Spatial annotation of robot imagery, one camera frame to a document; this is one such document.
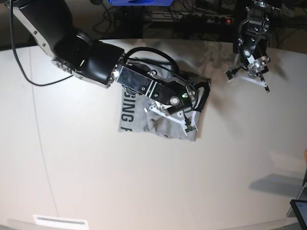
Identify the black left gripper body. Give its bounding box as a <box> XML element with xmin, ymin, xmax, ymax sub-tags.
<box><xmin>247</xmin><ymin>58</ymin><xmax>270</xmax><ymax>78</ymax></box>

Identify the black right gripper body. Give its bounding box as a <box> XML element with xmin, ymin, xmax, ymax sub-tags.
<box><xmin>184</xmin><ymin>81</ymin><xmax>211</xmax><ymax>113</ymax></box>

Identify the grey T-shirt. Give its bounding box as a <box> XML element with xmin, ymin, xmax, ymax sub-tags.
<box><xmin>117</xmin><ymin>58</ymin><xmax>211</xmax><ymax>141</ymax></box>

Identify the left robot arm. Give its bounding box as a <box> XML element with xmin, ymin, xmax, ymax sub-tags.
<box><xmin>233</xmin><ymin>0</ymin><xmax>282</xmax><ymax>79</ymax></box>

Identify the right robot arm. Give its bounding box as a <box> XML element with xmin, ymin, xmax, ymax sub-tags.
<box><xmin>4</xmin><ymin>0</ymin><xmax>210</xmax><ymax>115</ymax></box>

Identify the black power strip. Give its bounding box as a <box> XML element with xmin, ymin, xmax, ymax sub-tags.
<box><xmin>150</xmin><ymin>11</ymin><xmax>234</xmax><ymax>25</ymax></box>

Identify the black tablet with stand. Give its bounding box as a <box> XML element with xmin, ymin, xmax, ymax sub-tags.
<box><xmin>286</xmin><ymin>173</ymin><xmax>307</xmax><ymax>230</ymax></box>

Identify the white label strip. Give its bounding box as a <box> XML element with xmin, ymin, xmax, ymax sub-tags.
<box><xmin>33</xmin><ymin>215</ymin><xmax>88</xmax><ymax>229</ymax></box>

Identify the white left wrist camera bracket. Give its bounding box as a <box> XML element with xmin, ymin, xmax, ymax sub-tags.
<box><xmin>225</xmin><ymin>54</ymin><xmax>270</xmax><ymax>93</ymax></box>

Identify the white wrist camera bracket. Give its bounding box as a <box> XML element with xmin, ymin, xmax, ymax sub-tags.
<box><xmin>144</xmin><ymin>102</ymin><xmax>198</xmax><ymax>136</ymax></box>
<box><xmin>225</xmin><ymin>54</ymin><xmax>270</xmax><ymax>93</ymax></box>

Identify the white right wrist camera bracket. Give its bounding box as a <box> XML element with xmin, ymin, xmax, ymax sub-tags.
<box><xmin>144</xmin><ymin>102</ymin><xmax>198</xmax><ymax>136</ymax></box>

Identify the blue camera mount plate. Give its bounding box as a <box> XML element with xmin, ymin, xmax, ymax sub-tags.
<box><xmin>108</xmin><ymin>0</ymin><xmax>173</xmax><ymax>6</ymax></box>

